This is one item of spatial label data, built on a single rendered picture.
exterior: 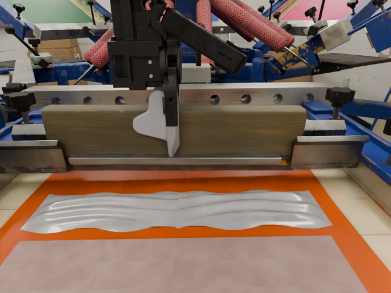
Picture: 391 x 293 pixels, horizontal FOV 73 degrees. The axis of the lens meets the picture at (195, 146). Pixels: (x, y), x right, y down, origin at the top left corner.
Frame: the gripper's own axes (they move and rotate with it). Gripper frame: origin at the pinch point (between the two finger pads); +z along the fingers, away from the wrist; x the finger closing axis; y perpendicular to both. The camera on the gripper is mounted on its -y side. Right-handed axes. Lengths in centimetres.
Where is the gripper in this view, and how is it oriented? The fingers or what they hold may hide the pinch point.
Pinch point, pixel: (176, 141)
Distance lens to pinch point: 38.7
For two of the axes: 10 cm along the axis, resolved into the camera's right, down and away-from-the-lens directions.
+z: 0.0, 9.1, 4.2
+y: -10.0, 0.1, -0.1
